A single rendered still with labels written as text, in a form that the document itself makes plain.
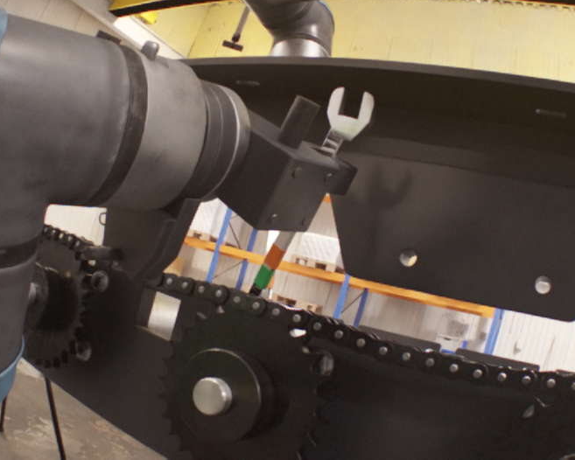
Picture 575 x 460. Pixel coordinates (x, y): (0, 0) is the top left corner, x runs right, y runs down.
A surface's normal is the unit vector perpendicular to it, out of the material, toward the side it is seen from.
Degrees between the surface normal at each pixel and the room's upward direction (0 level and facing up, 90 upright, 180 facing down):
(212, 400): 90
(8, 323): 100
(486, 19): 90
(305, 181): 113
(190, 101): 75
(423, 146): 90
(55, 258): 90
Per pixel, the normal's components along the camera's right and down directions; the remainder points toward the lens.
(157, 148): 0.74, 0.32
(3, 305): 0.83, 0.45
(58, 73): 0.78, -0.19
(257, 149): -0.61, -0.06
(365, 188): -0.47, -0.28
